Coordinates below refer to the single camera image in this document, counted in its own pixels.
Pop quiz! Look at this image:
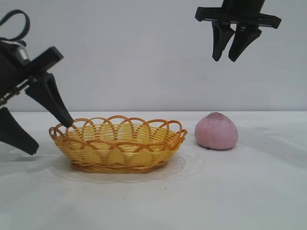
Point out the pink peach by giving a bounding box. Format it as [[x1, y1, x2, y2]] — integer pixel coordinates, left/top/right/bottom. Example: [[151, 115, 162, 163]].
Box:
[[194, 111, 239, 151]]

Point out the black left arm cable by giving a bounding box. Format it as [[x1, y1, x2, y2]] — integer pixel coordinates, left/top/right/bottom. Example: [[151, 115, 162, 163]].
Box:
[[0, 9, 31, 43]]

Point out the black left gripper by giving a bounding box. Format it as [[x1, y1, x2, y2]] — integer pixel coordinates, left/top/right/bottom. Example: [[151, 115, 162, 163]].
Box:
[[0, 39, 74, 156]]

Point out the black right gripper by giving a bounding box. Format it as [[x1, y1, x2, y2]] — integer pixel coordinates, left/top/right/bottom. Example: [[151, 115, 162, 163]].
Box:
[[195, 0, 283, 62]]

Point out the yellow woven wicker basket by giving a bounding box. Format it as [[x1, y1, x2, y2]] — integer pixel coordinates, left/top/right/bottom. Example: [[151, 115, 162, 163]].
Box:
[[49, 115, 188, 173]]

